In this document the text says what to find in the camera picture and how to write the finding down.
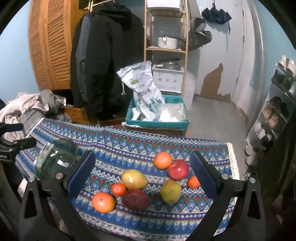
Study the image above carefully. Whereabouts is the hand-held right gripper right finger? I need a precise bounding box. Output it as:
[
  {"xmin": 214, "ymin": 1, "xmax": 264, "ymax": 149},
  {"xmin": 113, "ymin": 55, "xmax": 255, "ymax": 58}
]
[{"xmin": 189, "ymin": 151, "xmax": 270, "ymax": 241}]

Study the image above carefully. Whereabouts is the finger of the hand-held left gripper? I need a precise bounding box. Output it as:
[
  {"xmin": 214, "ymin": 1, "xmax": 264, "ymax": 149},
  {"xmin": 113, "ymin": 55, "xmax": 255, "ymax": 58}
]
[
  {"xmin": 0, "ymin": 137, "xmax": 38, "ymax": 152},
  {"xmin": 0, "ymin": 122, "xmax": 25, "ymax": 135}
]

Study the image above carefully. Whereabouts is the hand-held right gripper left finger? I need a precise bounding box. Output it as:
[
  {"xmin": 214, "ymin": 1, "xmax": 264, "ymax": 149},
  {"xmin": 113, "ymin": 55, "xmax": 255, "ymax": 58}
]
[{"xmin": 18, "ymin": 150, "xmax": 98, "ymax": 241}]

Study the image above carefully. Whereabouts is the clear glass bowl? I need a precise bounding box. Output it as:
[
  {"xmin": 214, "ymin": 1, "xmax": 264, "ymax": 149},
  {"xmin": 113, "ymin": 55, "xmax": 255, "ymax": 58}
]
[{"xmin": 34, "ymin": 138, "xmax": 78, "ymax": 180}]

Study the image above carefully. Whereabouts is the large orange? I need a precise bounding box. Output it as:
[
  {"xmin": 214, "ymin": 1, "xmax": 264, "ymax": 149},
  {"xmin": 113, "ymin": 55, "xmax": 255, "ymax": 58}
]
[
  {"xmin": 92, "ymin": 192, "xmax": 115, "ymax": 213},
  {"xmin": 154, "ymin": 152, "xmax": 173, "ymax": 169}
]

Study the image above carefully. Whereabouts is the yellow-green pear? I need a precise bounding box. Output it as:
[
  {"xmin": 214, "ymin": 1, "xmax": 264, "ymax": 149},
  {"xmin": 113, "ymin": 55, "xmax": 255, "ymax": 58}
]
[{"xmin": 160, "ymin": 179, "xmax": 182, "ymax": 204}]

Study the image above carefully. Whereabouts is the small tangerine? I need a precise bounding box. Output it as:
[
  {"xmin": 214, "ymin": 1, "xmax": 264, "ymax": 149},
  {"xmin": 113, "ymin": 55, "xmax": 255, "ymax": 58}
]
[
  {"xmin": 187, "ymin": 176, "xmax": 201, "ymax": 189},
  {"xmin": 112, "ymin": 183, "xmax": 127, "ymax": 197}
]

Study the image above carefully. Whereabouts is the yellow mango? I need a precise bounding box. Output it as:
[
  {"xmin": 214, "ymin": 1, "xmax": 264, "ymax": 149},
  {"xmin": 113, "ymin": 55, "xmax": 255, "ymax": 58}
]
[{"xmin": 121, "ymin": 169, "xmax": 148, "ymax": 190}]

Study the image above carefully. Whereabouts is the dark red apple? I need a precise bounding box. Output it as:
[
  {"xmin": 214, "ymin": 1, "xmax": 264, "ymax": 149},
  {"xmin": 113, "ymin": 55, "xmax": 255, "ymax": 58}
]
[{"xmin": 122, "ymin": 189, "xmax": 149, "ymax": 211}]

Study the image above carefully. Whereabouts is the bright red apple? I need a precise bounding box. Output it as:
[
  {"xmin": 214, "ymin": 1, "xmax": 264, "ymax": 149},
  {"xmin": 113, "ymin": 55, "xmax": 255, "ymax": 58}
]
[{"xmin": 167, "ymin": 159, "xmax": 190, "ymax": 181}]

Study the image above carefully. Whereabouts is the pile of clothes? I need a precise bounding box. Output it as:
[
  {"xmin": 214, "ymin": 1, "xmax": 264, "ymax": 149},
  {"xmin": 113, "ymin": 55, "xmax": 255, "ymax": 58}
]
[{"xmin": 0, "ymin": 92, "xmax": 73, "ymax": 138}]

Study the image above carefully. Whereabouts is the wooden drawer box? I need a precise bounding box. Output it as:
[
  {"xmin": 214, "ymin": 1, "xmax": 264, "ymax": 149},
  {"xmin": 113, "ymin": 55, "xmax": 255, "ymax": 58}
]
[{"xmin": 63, "ymin": 105, "xmax": 93, "ymax": 126}]

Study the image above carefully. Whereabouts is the teal plastic crate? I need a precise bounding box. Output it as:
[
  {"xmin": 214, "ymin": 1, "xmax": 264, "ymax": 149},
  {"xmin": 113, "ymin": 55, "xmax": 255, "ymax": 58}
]
[{"xmin": 125, "ymin": 95, "xmax": 191, "ymax": 137}]

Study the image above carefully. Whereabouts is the blue patterned tablecloth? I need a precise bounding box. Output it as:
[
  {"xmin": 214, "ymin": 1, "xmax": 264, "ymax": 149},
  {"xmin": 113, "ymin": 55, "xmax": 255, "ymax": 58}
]
[{"xmin": 14, "ymin": 118, "xmax": 240, "ymax": 241}]

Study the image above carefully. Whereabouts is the clear plastic bag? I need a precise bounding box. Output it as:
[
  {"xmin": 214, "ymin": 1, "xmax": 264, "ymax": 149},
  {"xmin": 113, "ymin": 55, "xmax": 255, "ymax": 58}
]
[{"xmin": 154, "ymin": 103, "xmax": 188, "ymax": 122}]

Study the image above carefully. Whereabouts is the dark cloth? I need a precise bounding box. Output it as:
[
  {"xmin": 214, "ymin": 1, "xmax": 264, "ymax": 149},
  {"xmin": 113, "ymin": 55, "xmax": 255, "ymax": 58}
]
[{"xmin": 254, "ymin": 130, "xmax": 296, "ymax": 211}]

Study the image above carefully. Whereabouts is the shoe rack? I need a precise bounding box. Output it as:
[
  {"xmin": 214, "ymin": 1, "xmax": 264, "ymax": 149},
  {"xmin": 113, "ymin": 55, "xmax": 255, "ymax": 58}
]
[{"xmin": 245, "ymin": 55, "xmax": 296, "ymax": 168}]

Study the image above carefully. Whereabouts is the wooden louvered wardrobe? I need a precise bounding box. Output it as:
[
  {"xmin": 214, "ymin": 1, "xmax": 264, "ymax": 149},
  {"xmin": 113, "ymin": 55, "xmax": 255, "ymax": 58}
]
[{"xmin": 28, "ymin": 0, "xmax": 93, "ymax": 91}]

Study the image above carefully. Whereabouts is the group of shoes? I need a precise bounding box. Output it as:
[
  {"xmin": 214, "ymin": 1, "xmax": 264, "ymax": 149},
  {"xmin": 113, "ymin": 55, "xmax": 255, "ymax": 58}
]
[{"xmin": 245, "ymin": 55, "xmax": 296, "ymax": 166}]

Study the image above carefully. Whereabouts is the white storage box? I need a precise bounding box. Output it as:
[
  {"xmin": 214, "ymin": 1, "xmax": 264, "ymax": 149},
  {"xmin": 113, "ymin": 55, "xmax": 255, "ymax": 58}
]
[{"xmin": 151, "ymin": 64, "xmax": 185, "ymax": 94}]

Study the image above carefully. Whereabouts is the white rice bag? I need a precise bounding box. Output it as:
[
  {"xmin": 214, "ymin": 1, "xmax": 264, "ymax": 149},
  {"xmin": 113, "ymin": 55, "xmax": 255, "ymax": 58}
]
[{"xmin": 117, "ymin": 61, "xmax": 166, "ymax": 121}]

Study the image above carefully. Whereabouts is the black jacket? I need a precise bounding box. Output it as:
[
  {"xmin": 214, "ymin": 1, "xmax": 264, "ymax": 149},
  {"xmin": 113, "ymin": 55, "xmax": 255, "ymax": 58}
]
[{"xmin": 69, "ymin": 5, "xmax": 145, "ymax": 119}]

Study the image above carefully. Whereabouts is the steel pot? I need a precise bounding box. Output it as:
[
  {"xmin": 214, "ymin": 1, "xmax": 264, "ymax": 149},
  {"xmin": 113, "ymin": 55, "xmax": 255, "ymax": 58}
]
[{"xmin": 157, "ymin": 58, "xmax": 182, "ymax": 69}]

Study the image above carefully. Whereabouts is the wooden shelf rack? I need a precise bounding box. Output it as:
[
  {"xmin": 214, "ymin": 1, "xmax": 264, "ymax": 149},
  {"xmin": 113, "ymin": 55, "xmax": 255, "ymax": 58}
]
[{"xmin": 144, "ymin": 0, "xmax": 189, "ymax": 98}]

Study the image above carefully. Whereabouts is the white door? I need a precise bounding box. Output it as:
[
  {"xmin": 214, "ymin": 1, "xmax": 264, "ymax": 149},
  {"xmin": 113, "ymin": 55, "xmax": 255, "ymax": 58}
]
[{"xmin": 231, "ymin": 0, "xmax": 267, "ymax": 121}]

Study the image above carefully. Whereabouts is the white cooking pot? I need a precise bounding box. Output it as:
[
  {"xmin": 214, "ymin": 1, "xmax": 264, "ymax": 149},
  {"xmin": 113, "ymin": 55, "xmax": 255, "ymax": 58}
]
[{"xmin": 158, "ymin": 35, "xmax": 186, "ymax": 49}]

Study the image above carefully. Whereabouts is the dark hanging bag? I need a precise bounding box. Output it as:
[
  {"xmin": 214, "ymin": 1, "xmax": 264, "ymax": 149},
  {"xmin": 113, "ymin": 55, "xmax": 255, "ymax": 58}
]
[{"xmin": 187, "ymin": 17, "xmax": 212, "ymax": 51}]

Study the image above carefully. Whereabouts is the white clothes rack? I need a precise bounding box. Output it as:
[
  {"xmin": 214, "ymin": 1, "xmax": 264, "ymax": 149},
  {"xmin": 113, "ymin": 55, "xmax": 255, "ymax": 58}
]
[{"xmin": 83, "ymin": 0, "xmax": 116, "ymax": 11}]

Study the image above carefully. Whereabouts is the dark folded umbrella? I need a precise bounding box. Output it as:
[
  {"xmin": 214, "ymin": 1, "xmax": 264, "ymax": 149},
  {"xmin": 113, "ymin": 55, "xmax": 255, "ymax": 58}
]
[{"xmin": 202, "ymin": 7, "xmax": 233, "ymax": 26}]

